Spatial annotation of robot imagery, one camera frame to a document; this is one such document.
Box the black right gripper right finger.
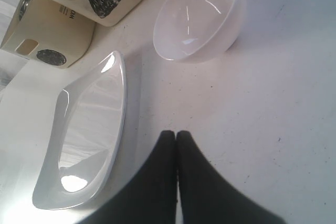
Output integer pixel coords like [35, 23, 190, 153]
[176, 131, 284, 223]

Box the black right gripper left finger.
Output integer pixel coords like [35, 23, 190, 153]
[84, 130, 177, 223]

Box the white round bowl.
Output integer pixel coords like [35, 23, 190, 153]
[153, 0, 246, 63]

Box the steel bowl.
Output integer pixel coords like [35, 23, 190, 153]
[18, 0, 31, 20]

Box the white square plate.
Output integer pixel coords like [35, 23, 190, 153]
[32, 51, 127, 210]

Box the cream bin with circle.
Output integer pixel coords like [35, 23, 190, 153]
[1, 0, 95, 68]

